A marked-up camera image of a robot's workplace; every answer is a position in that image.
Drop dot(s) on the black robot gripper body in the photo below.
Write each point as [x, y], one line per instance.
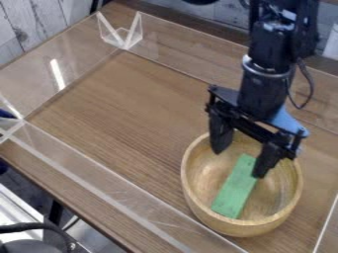
[255, 107]

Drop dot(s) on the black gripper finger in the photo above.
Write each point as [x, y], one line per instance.
[221, 132]
[266, 160]

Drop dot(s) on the green rectangular block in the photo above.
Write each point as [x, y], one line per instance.
[237, 188]

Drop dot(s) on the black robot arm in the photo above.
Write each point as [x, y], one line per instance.
[283, 33]

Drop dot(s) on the brown wooden bowl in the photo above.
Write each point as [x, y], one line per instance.
[274, 197]

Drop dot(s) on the black metal table leg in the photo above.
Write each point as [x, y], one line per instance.
[55, 213]

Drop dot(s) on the clear acrylic enclosure wall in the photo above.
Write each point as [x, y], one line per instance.
[110, 99]

